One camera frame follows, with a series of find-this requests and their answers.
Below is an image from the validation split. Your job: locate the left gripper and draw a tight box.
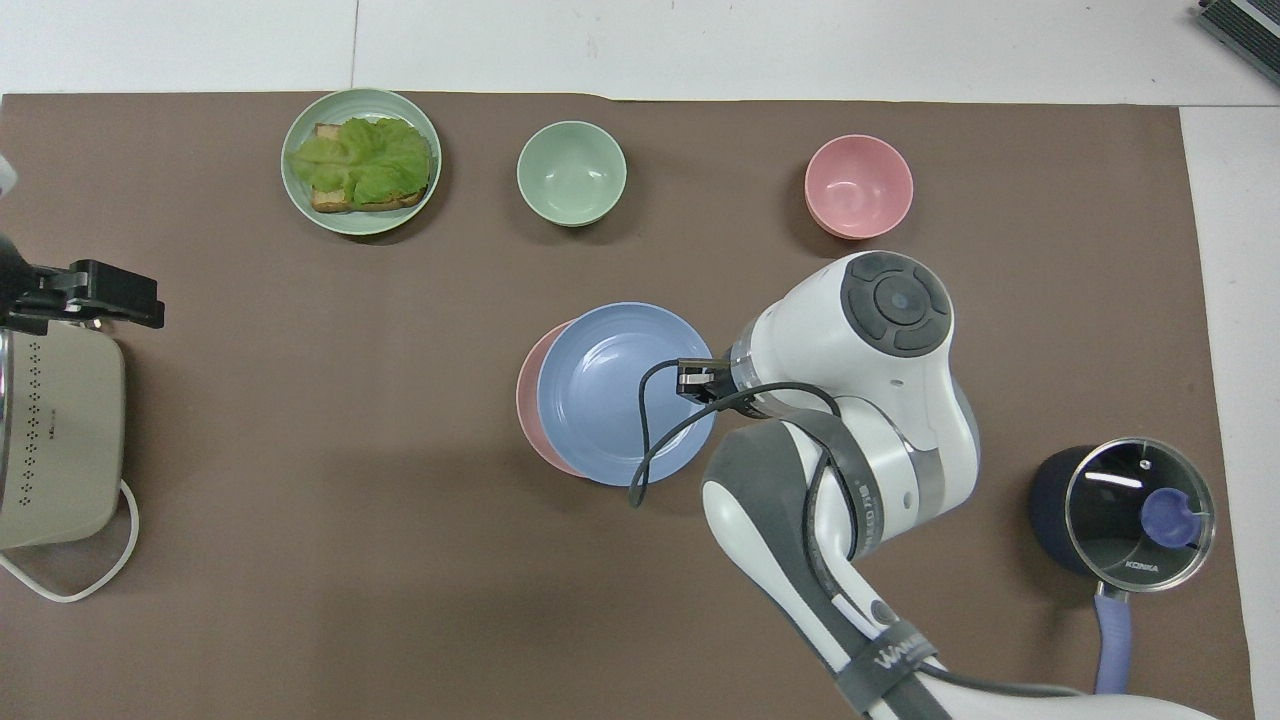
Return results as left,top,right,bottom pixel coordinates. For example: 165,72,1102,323
0,234,75,335

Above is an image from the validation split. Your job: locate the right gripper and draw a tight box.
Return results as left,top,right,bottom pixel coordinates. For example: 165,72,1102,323
677,357,734,404

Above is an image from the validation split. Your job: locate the blue plate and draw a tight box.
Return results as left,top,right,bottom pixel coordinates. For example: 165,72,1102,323
536,302,718,488

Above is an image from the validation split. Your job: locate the beige kitchen appliance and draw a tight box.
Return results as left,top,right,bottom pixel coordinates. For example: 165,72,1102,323
0,318,128,552

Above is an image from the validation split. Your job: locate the pink plate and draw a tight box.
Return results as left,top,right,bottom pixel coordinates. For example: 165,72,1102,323
516,320,589,479

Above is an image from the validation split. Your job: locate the green bowl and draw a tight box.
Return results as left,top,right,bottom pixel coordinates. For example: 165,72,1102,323
516,120,628,228

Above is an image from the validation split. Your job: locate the pink bowl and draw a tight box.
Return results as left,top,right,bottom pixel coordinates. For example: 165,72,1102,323
804,134,915,241

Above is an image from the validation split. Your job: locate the green plate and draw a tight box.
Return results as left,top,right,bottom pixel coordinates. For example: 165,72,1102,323
280,88,443,237

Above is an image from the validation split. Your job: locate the toast slice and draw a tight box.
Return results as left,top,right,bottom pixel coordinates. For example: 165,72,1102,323
310,122,432,214

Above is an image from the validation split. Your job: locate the green lettuce leaf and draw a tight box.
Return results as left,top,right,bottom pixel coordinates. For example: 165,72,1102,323
287,116,435,207

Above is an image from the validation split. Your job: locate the glass lid blue knob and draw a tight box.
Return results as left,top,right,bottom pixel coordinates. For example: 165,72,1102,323
1064,436,1219,594

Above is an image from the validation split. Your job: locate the grey ribbed box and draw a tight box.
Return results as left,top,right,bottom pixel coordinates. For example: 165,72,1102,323
1196,0,1280,87

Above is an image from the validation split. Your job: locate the black cable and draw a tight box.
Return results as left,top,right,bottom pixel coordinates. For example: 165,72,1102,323
628,358,873,611

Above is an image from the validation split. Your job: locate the white power cable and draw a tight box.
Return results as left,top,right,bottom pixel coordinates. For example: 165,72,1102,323
0,478,142,604

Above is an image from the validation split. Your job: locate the dark blue pot purple handle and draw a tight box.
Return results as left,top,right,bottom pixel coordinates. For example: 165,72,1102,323
1027,444,1137,697

